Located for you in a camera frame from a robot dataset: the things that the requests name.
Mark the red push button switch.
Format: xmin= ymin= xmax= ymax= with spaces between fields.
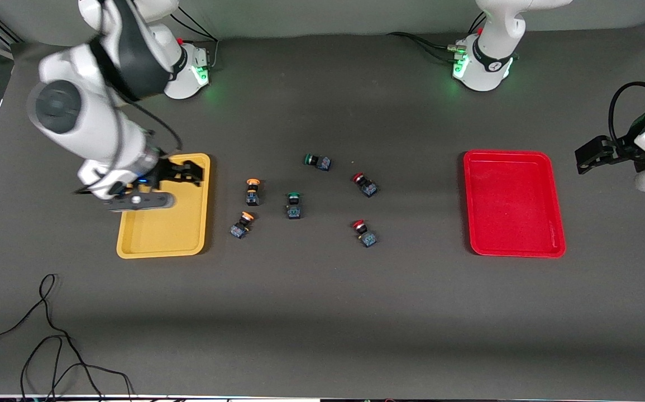
xmin=351 ymin=173 xmax=379 ymax=198
xmin=352 ymin=219 xmax=379 ymax=248

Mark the yellow plastic tray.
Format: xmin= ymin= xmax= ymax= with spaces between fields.
xmin=116 ymin=153 xmax=212 ymax=260

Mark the red plastic tray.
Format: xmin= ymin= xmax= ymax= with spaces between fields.
xmin=463 ymin=150 xmax=567 ymax=259

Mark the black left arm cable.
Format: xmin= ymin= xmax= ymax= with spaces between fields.
xmin=608 ymin=82 xmax=645 ymax=143

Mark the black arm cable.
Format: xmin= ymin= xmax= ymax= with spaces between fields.
xmin=608 ymin=82 xmax=645 ymax=143
xmin=89 ymin=0 xmax=183 ymax=152

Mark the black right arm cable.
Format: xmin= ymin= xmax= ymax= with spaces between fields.
xmin=89 ymin=0 xmax=183 ymax=152

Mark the long black loose cable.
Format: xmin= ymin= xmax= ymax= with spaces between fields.
xmin=0 ymin=273 xmax=135 ymax=402

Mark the black right base cable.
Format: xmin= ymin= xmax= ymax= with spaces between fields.
xmin=167 ymin=11 xmax=220 ymax=70

